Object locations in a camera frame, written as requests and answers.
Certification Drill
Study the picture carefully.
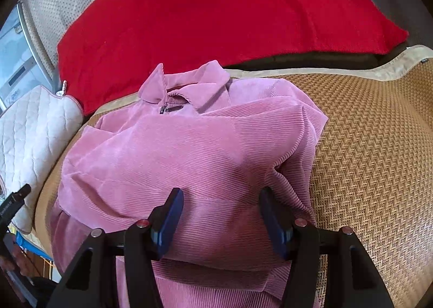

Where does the red blanket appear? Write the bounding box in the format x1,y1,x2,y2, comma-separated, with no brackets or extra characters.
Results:
57,0,410,116

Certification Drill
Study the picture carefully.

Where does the pink corduroy jacket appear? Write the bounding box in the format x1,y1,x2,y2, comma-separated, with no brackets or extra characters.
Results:
49,60,329,308

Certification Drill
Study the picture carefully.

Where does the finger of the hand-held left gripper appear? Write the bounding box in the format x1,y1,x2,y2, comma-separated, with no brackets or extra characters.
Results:
0,184,32,225

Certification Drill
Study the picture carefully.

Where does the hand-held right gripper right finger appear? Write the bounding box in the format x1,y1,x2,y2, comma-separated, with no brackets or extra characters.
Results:
260,187,395,308

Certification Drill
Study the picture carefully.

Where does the blue cloth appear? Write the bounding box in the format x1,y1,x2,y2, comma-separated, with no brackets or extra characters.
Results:
15,231,52,258

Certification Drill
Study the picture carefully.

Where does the woven bamboo mat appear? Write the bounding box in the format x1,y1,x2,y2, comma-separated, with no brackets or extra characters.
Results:
34,44,433,308

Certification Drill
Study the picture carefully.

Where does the white window frame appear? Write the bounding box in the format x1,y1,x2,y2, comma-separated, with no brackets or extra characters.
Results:
0,2,56,109

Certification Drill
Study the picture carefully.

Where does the beige dotted sofa backrest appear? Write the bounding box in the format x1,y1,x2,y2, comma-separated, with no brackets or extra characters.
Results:
19,0,144,76

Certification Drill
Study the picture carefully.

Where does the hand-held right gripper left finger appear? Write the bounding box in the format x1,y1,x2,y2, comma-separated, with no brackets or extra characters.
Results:
45,188,184,308

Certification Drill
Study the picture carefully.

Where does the white cloth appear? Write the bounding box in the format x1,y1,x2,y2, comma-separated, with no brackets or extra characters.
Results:
0,85,84,232

